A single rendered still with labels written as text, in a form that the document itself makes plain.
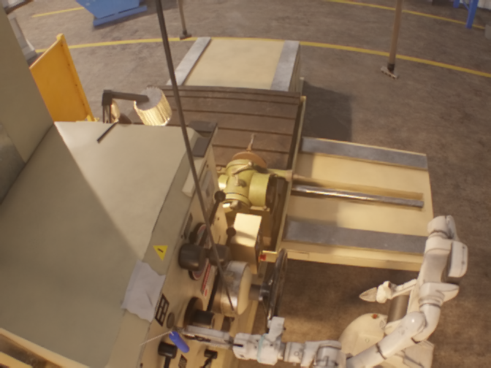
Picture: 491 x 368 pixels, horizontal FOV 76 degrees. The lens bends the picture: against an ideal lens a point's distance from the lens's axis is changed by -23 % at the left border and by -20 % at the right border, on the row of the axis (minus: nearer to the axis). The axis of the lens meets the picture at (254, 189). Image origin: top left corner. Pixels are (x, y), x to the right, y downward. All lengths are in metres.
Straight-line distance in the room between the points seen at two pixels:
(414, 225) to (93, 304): 2.04
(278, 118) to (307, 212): 0.64
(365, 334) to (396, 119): 2.58
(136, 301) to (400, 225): 1.90
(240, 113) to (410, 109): 2.46
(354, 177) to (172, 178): 1.77
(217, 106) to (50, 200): 1.78
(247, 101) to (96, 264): 1.99
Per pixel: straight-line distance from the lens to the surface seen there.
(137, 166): 1.14
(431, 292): 1.37
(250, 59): 4.05
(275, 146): 2.40
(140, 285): 0.93
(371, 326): 2.51
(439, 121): 4.57
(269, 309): 1.33
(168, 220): 1.01
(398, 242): 2.38
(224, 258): 1.13
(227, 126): 2.56
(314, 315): 2.87
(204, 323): 1.18
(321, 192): 2.56
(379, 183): 2.67
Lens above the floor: 2.68
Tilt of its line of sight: 51 degrees down
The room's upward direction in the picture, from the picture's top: 5 degrees counter-clockwise
